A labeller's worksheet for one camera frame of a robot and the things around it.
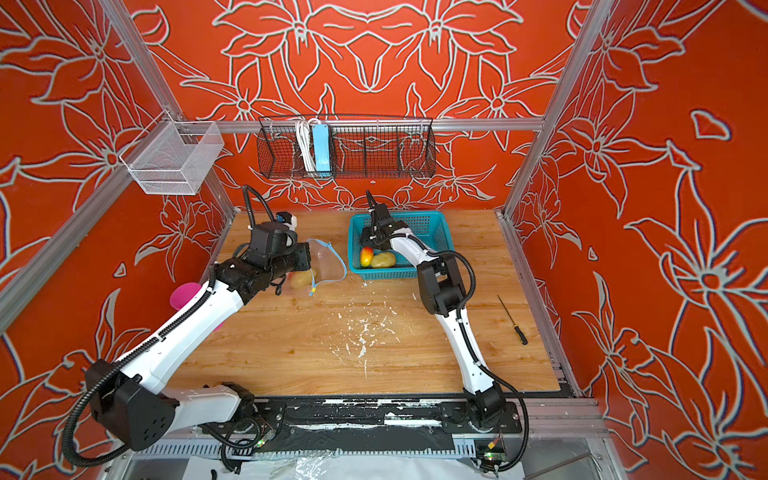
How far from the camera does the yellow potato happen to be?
995mm

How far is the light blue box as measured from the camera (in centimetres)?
90

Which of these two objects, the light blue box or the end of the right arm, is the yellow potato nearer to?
the end of the right arm

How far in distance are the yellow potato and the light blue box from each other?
322mm
